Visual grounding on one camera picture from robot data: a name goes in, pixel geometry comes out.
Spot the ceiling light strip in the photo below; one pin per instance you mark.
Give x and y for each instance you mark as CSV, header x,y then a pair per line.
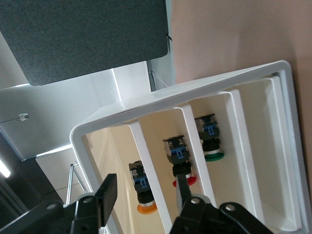
x,y
4,169

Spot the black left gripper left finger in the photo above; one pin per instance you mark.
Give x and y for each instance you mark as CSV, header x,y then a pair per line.
x,y
107,195

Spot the white drawer cabinet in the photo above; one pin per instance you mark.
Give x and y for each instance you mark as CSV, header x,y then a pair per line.
x,y
170,92

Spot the dark grey felt panel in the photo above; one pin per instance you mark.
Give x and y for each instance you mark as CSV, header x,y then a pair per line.
x,y
85,36

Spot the white security camera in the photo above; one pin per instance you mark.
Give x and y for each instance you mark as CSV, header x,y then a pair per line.
x,y
24,117

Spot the orange push button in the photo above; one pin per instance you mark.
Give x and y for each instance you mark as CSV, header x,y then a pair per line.
x,y
140,182

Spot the green push button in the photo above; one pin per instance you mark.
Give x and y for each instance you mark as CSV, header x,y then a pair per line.
x,y
212,139

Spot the metal rod frame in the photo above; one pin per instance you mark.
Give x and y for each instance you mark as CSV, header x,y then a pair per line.
x,y
70,182

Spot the red push button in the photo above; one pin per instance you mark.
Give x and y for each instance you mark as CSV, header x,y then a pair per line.
x,y
176,151

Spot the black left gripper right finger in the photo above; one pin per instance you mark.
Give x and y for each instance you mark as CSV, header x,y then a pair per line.
x,y
195,219

